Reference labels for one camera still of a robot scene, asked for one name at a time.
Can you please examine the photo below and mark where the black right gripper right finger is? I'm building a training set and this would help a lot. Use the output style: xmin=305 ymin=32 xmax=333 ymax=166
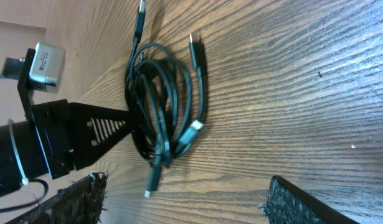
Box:
xmin=260 ymin=175 xmax=355 ymax=224

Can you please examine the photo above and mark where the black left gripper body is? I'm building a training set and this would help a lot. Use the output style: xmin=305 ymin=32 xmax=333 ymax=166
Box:
xmin=31 ymin=100 xmax=74 ymax=179

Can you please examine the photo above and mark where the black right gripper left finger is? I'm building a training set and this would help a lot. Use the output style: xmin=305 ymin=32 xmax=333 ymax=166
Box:
xmin=8 ymin=172 xmax=108 ymax=224

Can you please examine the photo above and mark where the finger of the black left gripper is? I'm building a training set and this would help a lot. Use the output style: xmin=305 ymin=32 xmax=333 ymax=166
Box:
xmin=69 ymin=103 xmax=138 ymax=170

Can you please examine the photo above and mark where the black thick USB-C cable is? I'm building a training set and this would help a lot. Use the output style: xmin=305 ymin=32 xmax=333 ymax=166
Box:
xmin=124 ymin=41 xmax=207 ymax=198

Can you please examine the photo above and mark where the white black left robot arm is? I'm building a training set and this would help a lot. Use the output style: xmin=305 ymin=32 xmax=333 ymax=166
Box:
xmin=0 ymin=100 xmax=137 ymax=197

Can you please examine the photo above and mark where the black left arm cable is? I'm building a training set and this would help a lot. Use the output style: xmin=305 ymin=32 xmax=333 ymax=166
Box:
xmin=0 ymin=178 xmax=50 ymax=215

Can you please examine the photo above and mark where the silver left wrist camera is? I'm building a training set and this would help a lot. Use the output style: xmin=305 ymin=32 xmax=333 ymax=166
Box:
xmin=29 ymin=42 xmax=65 ymax=93

